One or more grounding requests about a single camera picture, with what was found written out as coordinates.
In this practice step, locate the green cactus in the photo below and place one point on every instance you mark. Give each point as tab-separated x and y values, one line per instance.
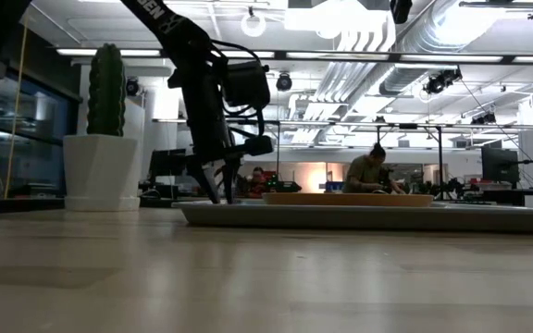
106	90

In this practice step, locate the white plant pot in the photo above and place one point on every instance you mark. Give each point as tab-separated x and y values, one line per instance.
101	171

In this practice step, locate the dark glass cabinet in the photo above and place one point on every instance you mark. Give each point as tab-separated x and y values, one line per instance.
30	129

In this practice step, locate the black computer monitor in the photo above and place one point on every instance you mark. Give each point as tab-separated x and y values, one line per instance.
168	162
499	164

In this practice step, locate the black ceiling spotlight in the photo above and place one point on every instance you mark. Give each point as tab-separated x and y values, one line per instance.
284	82
132	87

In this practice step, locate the orange plate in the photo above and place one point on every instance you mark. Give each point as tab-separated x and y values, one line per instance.
347	200

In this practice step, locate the black spotlight cluster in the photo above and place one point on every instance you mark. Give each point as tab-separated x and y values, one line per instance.
440	82

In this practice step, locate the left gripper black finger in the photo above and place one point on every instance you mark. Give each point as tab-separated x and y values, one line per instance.
231	180
205	178

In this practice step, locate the overhead light bar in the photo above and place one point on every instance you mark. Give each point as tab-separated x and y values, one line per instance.
340	57

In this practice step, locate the person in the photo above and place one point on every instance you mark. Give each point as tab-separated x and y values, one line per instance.
257	182
363	173

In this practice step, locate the grey plastic tray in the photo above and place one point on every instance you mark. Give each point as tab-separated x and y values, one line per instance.
363	218

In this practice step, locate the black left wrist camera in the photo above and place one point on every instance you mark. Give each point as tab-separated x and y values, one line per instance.
246	85

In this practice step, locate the black background robot equipment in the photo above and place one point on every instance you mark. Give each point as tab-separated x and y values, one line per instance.
285	186

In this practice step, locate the black background workstation frame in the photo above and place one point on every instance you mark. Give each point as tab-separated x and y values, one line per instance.
440	157

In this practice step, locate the blue box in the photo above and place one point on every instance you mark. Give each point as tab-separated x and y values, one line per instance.
334	187

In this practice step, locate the silver ventilation duct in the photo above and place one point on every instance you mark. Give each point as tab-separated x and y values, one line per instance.
414	60

